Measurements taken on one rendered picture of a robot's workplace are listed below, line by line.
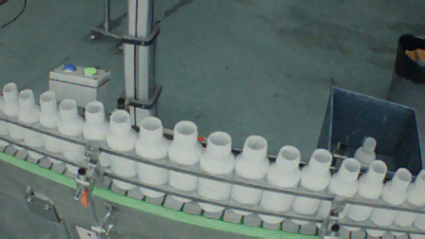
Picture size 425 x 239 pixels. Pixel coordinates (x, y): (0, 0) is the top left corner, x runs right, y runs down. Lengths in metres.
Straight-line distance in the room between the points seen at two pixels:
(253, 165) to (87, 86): 0.40
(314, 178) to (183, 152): 0.23
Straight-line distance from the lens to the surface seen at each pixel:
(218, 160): 0.78
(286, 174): 0.77
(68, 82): 1.01
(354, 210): 0.85
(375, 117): 1.39
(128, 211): 0.92
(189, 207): 0.88
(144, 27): 1.44
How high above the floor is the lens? 1.69
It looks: 41 degrees down
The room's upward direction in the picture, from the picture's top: 5 degrees clockwise
